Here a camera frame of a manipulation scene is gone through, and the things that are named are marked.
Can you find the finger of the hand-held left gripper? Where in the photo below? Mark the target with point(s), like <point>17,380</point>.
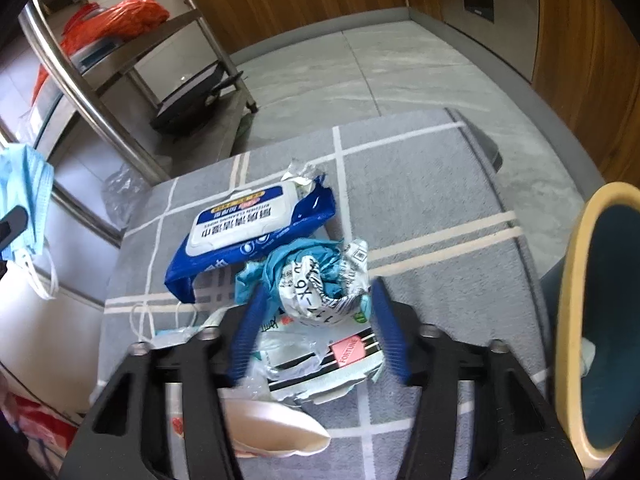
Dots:
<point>12,222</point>

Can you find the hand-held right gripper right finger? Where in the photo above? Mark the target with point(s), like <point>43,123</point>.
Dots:
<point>392,330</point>

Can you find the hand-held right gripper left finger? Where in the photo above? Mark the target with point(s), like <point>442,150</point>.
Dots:
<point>247,332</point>

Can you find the blue face mask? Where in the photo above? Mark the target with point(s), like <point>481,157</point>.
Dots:
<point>25,180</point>

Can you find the clear plastic wrap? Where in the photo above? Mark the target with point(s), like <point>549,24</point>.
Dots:
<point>295,347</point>

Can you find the white medicine box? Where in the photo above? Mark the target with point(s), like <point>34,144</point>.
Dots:
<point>345,355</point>

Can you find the teal printed wrapper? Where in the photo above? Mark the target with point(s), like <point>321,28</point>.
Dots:
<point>300,280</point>

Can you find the yellow rimmed teal bin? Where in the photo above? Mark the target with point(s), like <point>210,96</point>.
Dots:
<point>570,310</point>

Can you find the white face mask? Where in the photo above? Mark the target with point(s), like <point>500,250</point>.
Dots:
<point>175,332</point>

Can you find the blue wet wipes pack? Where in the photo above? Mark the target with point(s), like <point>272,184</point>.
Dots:
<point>240,220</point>

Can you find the clear plastic bag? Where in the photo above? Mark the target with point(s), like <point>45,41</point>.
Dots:
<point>122,195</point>

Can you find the stainless steel rack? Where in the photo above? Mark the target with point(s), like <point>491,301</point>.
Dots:
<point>90,95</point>

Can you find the crumpled silver foil wrapper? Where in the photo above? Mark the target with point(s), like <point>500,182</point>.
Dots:
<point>300,172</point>

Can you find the crumpled white paper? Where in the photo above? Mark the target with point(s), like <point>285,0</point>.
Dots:
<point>590,355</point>

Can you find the red patterned bag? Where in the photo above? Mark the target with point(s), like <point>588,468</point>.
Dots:
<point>35,425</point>

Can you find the orange plastic bag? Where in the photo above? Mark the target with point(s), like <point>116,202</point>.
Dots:
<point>130,17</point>

